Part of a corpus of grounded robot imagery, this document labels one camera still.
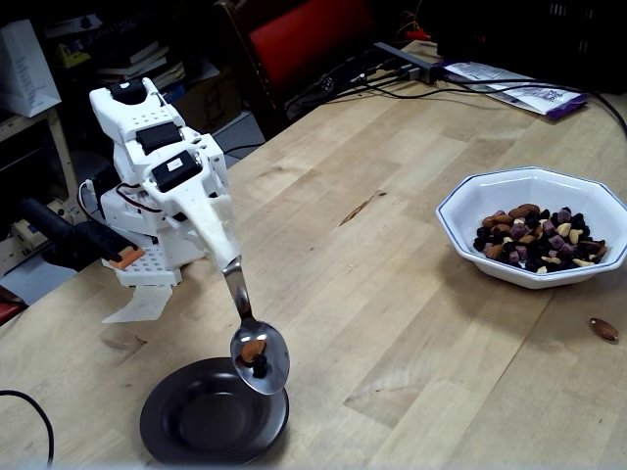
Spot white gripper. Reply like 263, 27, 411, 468
141, 134, 244, 270

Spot brown almond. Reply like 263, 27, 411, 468
589, 317, 619, 343
241, 339, 267, 364

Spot metal spoon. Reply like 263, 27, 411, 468
221, 257, 292, 397

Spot brown plate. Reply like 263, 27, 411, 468
139, 356, 290, 467

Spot white bowl blue rim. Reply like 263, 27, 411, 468
435, 165, 627, 290

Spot beige masking tape wrap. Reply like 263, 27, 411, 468
198, 205, 244, 270

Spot brown cardboard box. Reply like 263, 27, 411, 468
169, 68, 244, 136

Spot black clamp orange pad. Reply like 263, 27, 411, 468
19, 197, 146, 270

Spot stack of books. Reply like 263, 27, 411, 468
95, 41, 187, 94

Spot red chair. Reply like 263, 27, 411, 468
215, 0, 378, 123

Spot small yellow box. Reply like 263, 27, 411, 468
56, 41, 93, 69

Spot white paper bag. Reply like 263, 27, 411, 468
0, 19, 63, 118

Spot grey usb hub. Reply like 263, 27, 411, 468
374, 41, 445, 84

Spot nuts and dried fruit mix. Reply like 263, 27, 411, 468
472, 203, 608, 274

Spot purple white plastic bag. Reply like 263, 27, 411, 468
440, 61, 589, 121

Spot black usb cable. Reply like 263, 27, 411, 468
283, 57, 422, 123

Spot red clip wires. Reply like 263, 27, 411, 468
396, 19, 433, 44

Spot thin black cable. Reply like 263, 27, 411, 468
0, 390, 55, 466

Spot thick black cable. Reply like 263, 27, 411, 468
440, 72, 627, 141

